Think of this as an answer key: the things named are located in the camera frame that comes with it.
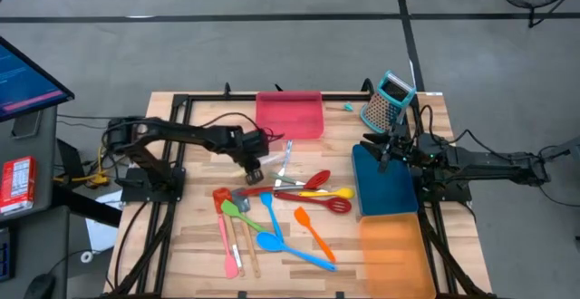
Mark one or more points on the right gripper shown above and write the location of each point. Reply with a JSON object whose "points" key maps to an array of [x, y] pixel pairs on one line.
{"points": [[403, 149]]}

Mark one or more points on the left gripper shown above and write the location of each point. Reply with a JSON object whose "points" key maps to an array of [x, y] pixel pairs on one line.
{"points": [[254, 147]]}

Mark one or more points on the blue silicone spatula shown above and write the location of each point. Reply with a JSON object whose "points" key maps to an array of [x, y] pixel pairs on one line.
{"points": [[266, 199]]}

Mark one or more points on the green silicone spatula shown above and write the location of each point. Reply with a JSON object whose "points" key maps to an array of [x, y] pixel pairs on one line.
{"points": [[230, 209]]}

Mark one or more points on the orange silicone spatula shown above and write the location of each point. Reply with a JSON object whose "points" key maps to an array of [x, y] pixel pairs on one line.
{"points": [[301, 217]]}

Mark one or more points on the pink silicone spatula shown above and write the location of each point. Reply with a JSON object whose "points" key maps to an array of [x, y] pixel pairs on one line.
{"points": [[231, 267]]}

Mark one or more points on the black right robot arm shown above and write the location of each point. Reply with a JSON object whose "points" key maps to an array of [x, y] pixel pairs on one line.
{"points": [[489, 167]]}

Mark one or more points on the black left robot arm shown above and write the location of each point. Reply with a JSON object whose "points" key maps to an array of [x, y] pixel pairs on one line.
{"points": [[181, 131]]}

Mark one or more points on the blue plastic bin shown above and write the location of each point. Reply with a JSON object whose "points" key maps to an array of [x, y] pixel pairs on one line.
{"points": [[385, 190]]}

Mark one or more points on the small teal utensil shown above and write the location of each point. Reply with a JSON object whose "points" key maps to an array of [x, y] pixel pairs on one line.
{"points": [[348, 107]]}

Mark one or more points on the teal and steel box grater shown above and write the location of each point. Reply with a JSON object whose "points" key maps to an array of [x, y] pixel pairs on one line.
{"points": [[392, 95]]}

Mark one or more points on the yellow silicone spoon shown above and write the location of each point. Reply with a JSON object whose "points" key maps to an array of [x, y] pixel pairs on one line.
{"points": [[346, 193]]}

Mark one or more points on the pink translucent plastic bin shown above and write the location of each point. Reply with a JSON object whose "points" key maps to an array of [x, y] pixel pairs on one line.
{"points": [[290, 115]]}

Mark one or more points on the orange plastic bin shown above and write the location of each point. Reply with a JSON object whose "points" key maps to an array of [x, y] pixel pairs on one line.
{"points": [[396, 258]]}

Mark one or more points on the white sheet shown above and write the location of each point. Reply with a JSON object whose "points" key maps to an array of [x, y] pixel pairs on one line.
{"points": [[102, 231]]}

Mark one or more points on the black desk leg beam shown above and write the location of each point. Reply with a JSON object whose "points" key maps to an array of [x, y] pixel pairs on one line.
{"points": [[86, 206]]}

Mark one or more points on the grey stand leg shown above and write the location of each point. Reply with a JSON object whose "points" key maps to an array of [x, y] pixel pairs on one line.
{"points": [[564, 147]]}

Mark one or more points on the white tape roll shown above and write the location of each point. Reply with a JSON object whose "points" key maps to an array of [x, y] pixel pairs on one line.
{"points": [[86, 257]]}

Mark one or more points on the grey side desk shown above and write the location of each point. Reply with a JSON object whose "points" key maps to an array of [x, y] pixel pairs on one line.
{"points": [[45, 154]]}

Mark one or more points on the grey monitor stand foot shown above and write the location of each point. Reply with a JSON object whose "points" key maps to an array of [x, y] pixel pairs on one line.
{"points": [[27, 124]]}

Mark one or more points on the red cardboard box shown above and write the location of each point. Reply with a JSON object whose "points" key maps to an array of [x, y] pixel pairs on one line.
{"points": [[18, 186]]}

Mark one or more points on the black computer mouse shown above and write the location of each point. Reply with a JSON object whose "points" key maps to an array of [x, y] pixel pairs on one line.
{"points": [[41, 286]]}

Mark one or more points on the black computer monitor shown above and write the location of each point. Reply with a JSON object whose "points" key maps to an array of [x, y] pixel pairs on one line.
{"points": [[22, 81]]}

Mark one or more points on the black keyboard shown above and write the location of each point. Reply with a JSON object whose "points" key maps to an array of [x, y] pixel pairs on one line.
{"points": [[4, 253]]}

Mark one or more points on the black aluminium table frame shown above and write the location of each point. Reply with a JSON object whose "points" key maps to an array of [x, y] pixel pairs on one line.
{"points": [[217, 96]]}

